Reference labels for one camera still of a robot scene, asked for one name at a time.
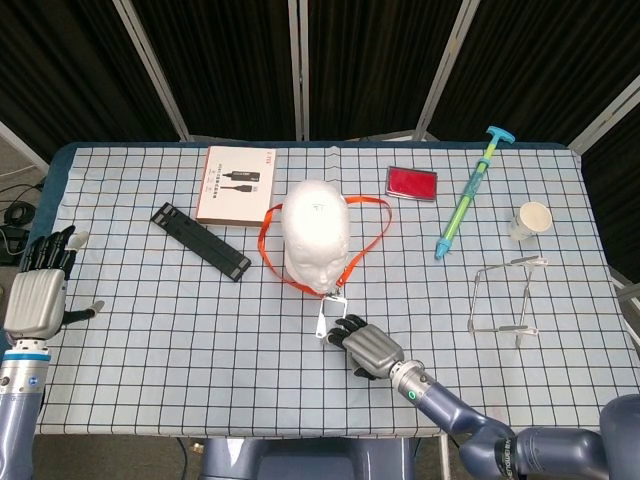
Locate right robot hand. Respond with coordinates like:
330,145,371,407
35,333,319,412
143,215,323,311
324,313,406,383

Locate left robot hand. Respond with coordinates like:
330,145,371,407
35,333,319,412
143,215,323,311
2,224,107,342

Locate white badge holder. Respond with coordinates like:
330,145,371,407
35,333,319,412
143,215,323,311
315,293,350,341

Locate orange lanyard strap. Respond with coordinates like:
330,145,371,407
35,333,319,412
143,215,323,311
257,194,393,299

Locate black folding plastic stand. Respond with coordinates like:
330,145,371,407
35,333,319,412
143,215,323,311
151,201,252,284

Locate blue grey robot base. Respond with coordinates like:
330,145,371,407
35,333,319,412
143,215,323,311
199,436,417,480

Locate white foam mannequin head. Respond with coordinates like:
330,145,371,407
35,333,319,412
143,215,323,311
280,178,351,295

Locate blue checkered tablecloth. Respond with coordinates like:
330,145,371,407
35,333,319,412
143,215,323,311
34,142,637,442

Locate red stamp pad case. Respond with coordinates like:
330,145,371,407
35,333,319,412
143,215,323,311
384,165,439,204

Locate green blue toy pump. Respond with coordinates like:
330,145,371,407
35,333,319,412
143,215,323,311
433,125,517,262

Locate white paper cup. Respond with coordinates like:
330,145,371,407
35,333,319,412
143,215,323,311
508,201,553,243

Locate black folding screen partition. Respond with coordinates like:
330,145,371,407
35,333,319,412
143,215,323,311
0,0,640,274

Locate black floor cables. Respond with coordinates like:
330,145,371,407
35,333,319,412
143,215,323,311
0,183,47,266

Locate white cable product box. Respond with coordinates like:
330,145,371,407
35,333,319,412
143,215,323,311
194,144,279,227

